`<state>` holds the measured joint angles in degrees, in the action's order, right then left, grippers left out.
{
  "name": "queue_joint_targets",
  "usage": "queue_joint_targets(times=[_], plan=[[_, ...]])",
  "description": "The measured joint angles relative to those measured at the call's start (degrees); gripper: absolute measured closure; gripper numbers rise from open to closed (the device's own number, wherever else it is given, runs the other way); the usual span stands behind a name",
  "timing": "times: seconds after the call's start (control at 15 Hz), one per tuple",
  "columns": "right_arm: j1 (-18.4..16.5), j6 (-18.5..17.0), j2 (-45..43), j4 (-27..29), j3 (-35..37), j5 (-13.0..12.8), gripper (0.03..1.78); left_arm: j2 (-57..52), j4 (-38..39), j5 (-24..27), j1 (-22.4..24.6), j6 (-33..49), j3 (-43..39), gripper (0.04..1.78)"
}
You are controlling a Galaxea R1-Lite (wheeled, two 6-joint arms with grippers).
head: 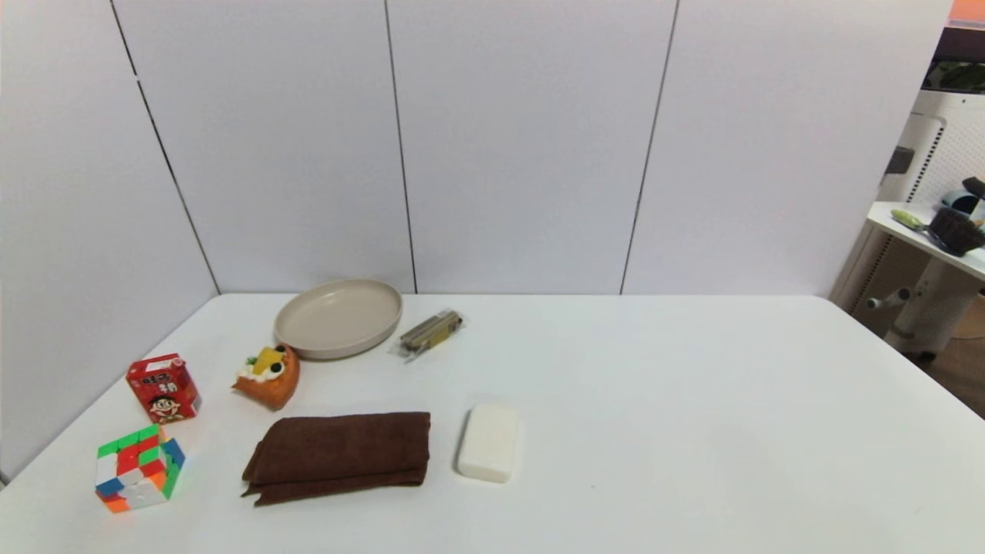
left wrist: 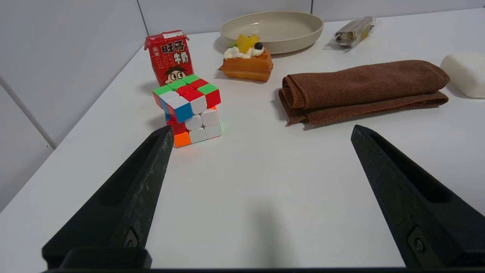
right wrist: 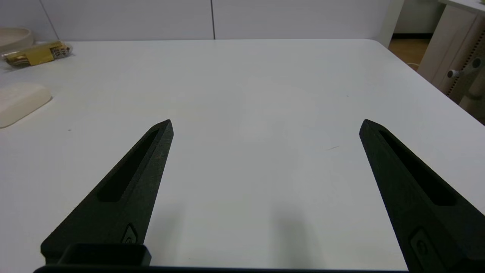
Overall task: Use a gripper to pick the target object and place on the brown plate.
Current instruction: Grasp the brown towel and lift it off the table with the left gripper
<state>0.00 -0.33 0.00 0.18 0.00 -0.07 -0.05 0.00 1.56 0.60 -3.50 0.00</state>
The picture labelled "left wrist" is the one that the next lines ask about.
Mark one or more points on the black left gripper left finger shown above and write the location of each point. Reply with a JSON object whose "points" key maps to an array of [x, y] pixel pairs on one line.
{"points": [[125, 204]]}

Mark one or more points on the beige round plate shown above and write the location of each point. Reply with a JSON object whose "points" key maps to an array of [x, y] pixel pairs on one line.
{"points": [[272, 29]]}

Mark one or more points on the white rectangular soap block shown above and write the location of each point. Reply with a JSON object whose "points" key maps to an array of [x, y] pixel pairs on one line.
{"points": [[466, 74]]}

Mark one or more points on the red milk carton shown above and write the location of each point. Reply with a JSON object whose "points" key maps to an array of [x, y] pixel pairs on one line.
{"points": [[170, 57]]}

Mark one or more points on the wrapped snack bar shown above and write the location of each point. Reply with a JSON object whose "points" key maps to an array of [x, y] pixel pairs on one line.
{"points": [[354, 32]]}

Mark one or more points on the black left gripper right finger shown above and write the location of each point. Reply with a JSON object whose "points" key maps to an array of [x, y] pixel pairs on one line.
{"points": [[413, 204]]}

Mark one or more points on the brown towel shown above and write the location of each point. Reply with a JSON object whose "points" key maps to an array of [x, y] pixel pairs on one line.
{"points": [[363, 89]]}

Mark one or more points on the colourful Rubik's cube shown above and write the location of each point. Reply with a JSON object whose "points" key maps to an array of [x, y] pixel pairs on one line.
{"points": [[189, 110]]}

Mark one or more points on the toy waffle with fruit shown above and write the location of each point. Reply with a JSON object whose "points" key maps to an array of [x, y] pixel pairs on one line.
{"points": [[248, 60]]}

